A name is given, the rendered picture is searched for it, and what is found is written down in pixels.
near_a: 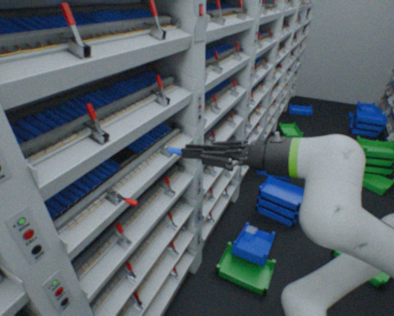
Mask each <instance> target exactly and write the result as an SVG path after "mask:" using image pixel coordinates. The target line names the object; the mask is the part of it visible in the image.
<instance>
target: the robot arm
mask: <svg viewBox="0 0 394 316"><path fill-rule="evenodd" d="M185 147H186V148H181V153H182V156H183V158H185V159H201V163H202V164H204V165H207V166H213V167H219V168H223V169H226V170H228V171H233V168H234V167H235V166H249V168H250V169H251V170H253V171H265V172H266V173H267V175H269V176H278V177H280V176H281V177H293V178H300V179H305V180H306V182H305V188H304V193H303V197H302V202H301V206H300V210H299V222H300V225H301V228H302V230H303V232H304V233H305V234H306V236H307V237H308V238H309V239H310V240H312V241H313V242H315V243H317V244H319V245H321V246H324V247H326V248H330V249H333V250H336V251H340V252H342V254H340V255H339V256H338V257H336V258H335V259H334V260H332V261H330V262H329V263H328V264H326V265H324V266H323V267H321V268H320V269H318V270H316V271H314V272H312V273H311V274H309V275H307V276H305V277H303V278H301V279H299V280H297V281H295V282H293V283H290V284H289V285H287V286H286V287H285V288H284V290H283V292H282V296H281V302H282V307H283V309H284V313H285V316H327V315H326V311H327V309H328V308H329V307H330V306H332V305H333V304H334V303H336V302H337V301H338V300H339V299H341V298H342V297H344V296H345V295H346V294H348V293H349V292H350V291H352V290H354V289H355V288H356V287H358V286H360V285H361V284H363V283H364V282H367V281H368V280H370V279H371V278H373V277H375V276H377V275H379V274H380V273H386V274H387V275H389V276H390V277H392V278H394V214H389V215H388V216H385V217H384V218H382V219H379V218H377V217H376V216H374V215H372V214H371V213H369V212H367V211H366V210H364V209H363V208H362V207H361V188H362V181H363V173H364V169H365V153H364V151H363V149H362V148H361V146H360V145H359V143H357V142H356V141H355V140H353V139H352V138H350V137H347V136H345V135H338V134H335V135H327V136H322V137H311V138H293V137H284V136H279V132H275V136H272V137H270V138H269V139H268V140H253V141H252V142H251V143H250V144H248V140H247V139H245V140H233V141H217V142H213V144H209V145H198V144H186V145H185Z"/></svg>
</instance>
